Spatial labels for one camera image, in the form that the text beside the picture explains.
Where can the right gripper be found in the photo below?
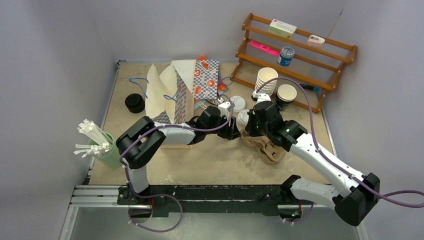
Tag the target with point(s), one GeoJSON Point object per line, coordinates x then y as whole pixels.
{"type": "Point", "coordinates": [251, 132]}

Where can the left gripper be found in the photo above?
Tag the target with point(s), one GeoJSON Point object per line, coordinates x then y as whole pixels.
{"type": "Point", "coordinates": [230, 131]}

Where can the brown pulp cup carrier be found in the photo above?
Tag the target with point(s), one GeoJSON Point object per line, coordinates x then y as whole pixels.
{"type": "Point", "coordinates": [255, 142]}

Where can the checkered paper bag blue handles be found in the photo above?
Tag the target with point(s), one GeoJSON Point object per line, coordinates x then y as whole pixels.
{"type": "Point", "coordinates": [168, 99]}

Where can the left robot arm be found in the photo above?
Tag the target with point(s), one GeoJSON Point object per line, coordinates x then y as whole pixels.
{"type": "Point", "coordinates": [140, 142]}

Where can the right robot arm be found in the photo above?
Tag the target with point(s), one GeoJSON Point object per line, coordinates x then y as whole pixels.
{"type": "Point", "coordinates": [348, 192]}

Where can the white cup lid near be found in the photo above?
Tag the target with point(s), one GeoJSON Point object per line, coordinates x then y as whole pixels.
{"type": "Point", "coordinates": [242, 119]}

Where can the white cup lid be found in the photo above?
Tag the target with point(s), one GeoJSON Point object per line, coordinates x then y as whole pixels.
{"type": "Point", "coordinates": [242, 119]}
{"type": "Point", "coordinates": [239, 103]}

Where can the white cup lid far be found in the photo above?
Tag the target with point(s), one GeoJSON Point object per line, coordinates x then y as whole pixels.
{"type": "Point", "coordinates": [239, 103]}

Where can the stack of pulp carriers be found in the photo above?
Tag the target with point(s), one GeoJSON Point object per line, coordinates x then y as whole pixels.
{"type": "Point", "coordinates": [275, 159]}

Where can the dark paper cup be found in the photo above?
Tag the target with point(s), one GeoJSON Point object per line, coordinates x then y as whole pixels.
{"type": "Point", "coordinates": [285, 95]}

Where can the stack of flat paper bags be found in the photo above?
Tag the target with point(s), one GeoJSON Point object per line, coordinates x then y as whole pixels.
{"type": "Point", "coordinates": [202, 78]}

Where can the stack of white paper cups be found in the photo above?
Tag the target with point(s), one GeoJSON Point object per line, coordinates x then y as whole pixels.
{"type": "Point", "coordinates": [262, 85]}

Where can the black blue marker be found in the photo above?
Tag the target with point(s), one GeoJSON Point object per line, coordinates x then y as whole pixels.
{"type": "Point", "coordinates": [310, 87]}

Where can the blue white jar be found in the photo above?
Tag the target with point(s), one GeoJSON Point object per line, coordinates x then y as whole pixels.
{"type": "Point", "coordinates": [286, 55]}

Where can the wooden shelf rack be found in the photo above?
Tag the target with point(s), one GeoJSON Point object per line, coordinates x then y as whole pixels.
{"type": "Point", "coordinates": [300, 67]}

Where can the pink highlighter pen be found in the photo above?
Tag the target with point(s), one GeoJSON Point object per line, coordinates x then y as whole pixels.
{"type": "Point", "coordinates": [264, 48]}

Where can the stack of black lids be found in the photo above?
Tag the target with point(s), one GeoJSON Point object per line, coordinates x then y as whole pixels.
{"type": "Point", "coordinates": [135, 103]}

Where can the white green box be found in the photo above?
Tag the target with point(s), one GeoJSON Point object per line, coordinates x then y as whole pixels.
{"type": "Point", "coordinates": [282, 29]}

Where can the white pink small device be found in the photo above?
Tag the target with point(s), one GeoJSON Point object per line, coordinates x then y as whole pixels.
{"type": "Point", "coordinates": [316, 41]}

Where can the wrapped white straws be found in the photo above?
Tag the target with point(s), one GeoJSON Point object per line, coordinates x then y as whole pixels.
{"type": "Point", "coordinates": [95, 134]}

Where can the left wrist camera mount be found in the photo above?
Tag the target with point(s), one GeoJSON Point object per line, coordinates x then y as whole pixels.
{"type": "Point", "coordinates": [226, 109]}

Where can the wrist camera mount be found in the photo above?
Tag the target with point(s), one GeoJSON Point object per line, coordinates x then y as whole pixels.
{"type": "Point", "coordinates": [226, 109]}
{"type": "Point", "coordinates": [259, 97]}

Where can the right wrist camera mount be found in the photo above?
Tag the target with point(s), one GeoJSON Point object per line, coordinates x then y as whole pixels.
{"type": "Point", "coordinates": [259, 97]}

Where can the black aluminium base frame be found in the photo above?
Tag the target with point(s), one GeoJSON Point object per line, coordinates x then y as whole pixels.
{"type": "Point", "coordinates": [161, 200]}

